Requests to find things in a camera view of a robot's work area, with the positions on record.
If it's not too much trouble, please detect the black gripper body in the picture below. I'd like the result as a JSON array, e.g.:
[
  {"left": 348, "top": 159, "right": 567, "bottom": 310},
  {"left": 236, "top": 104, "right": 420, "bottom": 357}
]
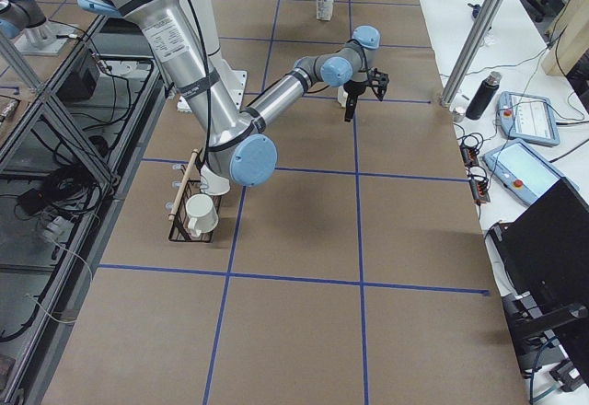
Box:
[{"left": 344, "top": 80, "right": 366, "bottom": 97}]

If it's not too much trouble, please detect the black water bottle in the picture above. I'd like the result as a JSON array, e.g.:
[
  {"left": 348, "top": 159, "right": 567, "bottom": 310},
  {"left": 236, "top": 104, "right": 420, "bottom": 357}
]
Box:
[{"left": 466, "top": 71, "right": 502, "bottom": 121}]

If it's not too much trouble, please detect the far teach pendant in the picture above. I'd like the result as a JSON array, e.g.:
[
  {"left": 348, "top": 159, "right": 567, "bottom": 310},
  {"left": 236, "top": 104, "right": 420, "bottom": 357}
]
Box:
[{"left": 497, "top": 91, "right": 560, "bottom": 146}]

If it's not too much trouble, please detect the white ribbed cup upside down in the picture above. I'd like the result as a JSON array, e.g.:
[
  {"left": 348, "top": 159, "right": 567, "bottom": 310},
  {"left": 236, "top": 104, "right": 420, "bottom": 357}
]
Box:
[{"left": 200, "top": 166, "right": 230, "bottom": 196}]

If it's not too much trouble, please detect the near teach pendant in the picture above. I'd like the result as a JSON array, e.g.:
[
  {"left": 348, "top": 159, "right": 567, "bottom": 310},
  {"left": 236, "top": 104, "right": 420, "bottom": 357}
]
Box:
[{"left": 482, "top": 139, "right": 582, "bottom": 206}]

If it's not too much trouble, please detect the black power strip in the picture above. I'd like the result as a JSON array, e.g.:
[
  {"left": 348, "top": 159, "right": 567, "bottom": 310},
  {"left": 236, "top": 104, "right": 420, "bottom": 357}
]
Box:
[{"left": 460, "top": 144, "right": 491, "bottom": 205}]

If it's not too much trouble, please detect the black monitor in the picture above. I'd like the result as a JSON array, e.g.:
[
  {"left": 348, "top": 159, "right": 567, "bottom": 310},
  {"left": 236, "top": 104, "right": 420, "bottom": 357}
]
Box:
[{"left": 490, "top": 178, "right": 588, "bottom": 380}]

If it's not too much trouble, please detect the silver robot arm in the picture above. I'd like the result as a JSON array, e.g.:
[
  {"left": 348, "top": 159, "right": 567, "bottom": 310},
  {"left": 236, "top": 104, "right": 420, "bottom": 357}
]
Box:
[{"left": 77, "top": 0, "right": 388, "bottom": 187}]

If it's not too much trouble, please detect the teach pendant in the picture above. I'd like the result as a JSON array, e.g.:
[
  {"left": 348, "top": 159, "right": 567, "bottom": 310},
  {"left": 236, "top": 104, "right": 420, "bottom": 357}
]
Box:
[
  {"left": 482, "top": 139, "right": 582, "bottom": 206},
  {"left": 497, "top": 91, "right": 560, "bottom": 146}
]

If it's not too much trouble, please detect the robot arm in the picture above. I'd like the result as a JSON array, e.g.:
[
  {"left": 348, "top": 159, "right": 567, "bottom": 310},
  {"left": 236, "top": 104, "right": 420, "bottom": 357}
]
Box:
[{"left": 1, "top": 0, "right": 63, "bottom": 55}]

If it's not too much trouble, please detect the white ribbed mug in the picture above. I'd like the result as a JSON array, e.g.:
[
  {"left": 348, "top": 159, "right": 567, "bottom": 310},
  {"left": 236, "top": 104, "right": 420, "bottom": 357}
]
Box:
[{"left": 337, "top": 86, "right": 348, "bottom": 108}]

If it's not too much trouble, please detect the aluminium frame post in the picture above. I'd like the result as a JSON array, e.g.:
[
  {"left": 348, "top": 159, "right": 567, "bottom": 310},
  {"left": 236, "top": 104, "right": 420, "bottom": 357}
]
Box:
[{"left": 440, "top": 0, "right": 503, "bottom": 108}]

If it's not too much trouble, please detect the white mug on rack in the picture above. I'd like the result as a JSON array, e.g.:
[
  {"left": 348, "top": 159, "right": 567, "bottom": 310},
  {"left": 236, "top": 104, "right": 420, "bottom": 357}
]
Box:
[{"left": 185, "top": 193, "right": 218, "bottom": 237}]

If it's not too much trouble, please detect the white camera pole base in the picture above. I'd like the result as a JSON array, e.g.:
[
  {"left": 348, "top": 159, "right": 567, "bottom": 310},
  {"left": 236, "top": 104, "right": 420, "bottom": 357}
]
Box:
[{"left": 180, "top": 0, "right": 248, "bottom": 108}]

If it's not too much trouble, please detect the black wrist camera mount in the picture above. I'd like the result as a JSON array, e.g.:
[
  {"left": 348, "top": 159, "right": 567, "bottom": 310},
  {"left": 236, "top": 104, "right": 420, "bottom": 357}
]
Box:
[{"left": 367, "top": 68, "right": 389, "bottom": 101}]

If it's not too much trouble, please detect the black wire mug rack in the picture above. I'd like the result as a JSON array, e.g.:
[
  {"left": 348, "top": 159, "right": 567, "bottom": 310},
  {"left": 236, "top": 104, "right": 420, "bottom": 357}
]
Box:
[{"left": 167, "top": 149, "right": 223, "bottom": 243}]

